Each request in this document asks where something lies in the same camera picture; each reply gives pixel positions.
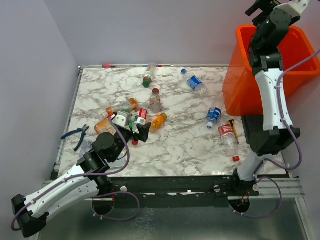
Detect far blue label bottle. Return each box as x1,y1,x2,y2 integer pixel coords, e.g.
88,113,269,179
180,68,208,95

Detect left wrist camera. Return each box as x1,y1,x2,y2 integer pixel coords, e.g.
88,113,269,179
110,111,132,130

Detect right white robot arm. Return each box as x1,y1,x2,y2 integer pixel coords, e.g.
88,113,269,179
229,0,310,196

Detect black base frame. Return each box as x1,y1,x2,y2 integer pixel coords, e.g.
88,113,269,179
92,172,254,213

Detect red label clear bottle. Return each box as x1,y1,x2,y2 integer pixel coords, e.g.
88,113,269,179
132,108,148,133

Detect green cap tea bottle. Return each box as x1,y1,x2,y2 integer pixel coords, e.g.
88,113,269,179
142,62,157,88

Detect orange label crushed bottle left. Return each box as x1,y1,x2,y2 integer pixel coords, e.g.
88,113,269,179
100,98,139,118

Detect orange juice bottle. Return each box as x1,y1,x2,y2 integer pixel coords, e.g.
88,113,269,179
147,112,168,133

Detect red cap clear bottle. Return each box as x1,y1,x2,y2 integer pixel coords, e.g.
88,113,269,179
149,88,162,113

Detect blue red pen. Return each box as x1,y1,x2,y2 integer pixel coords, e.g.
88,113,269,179
142,64,173,68

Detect large orange label bottle left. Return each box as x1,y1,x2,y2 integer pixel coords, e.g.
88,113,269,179
94,117,116,135

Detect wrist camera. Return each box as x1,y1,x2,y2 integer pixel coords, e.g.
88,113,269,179
110,111,132,130
274,0,311,18

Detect red marker pen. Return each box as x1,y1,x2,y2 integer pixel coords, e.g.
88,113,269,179
102,64,117,69

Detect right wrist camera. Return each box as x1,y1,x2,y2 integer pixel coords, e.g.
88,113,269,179
274,0,311,18

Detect blue handled pliers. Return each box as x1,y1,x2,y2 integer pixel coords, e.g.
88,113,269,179
60,123,90,152

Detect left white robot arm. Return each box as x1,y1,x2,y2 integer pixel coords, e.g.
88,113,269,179
11,123,151,238

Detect orange plastic bin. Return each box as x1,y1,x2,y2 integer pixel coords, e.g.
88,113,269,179
222,24,320,117

